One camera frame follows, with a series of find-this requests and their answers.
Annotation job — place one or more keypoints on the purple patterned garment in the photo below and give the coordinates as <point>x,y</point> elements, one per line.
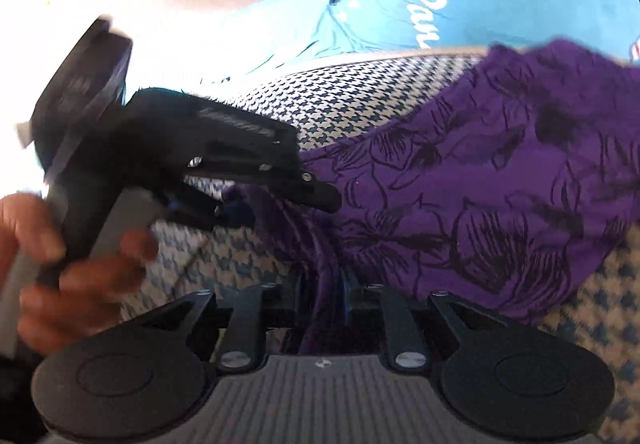
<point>475,184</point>

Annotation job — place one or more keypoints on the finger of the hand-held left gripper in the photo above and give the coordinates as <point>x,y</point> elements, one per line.
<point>220,213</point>
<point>310,191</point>

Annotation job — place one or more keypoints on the person's left hand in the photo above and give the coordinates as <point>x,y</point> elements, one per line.
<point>85,289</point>

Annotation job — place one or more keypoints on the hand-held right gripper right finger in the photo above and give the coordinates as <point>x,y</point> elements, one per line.
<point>346,294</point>

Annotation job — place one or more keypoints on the houndstooth sofa seat cover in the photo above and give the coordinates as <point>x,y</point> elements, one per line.
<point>350,94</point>

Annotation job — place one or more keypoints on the blue printed sofa cover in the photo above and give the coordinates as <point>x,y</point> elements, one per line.
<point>400,9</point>

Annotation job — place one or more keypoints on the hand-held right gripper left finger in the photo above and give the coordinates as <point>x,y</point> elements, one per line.
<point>299,291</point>

